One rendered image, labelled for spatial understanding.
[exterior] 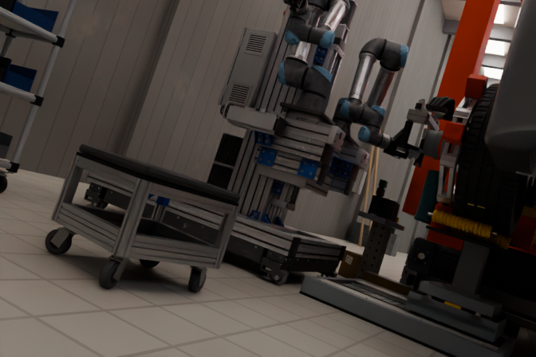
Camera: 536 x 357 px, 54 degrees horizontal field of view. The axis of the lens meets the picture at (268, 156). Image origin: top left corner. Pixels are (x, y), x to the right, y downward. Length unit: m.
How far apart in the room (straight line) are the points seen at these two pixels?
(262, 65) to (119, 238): 1.69
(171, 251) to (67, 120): 2.87
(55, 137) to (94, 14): 0.98
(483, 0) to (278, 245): 1.92
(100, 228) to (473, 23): 2.52
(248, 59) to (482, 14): 1.39
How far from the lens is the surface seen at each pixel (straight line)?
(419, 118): 2.49
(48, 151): 4.26
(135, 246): 1.45
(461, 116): 2.38
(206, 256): 1.64
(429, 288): 2.37
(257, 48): 2.95
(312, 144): 2.51
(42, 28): 2.65
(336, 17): 2.56
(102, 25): 4.39
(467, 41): 3.33
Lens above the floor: 0.36
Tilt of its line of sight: 4 degrees up
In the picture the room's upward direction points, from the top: 18 degrees clockwise
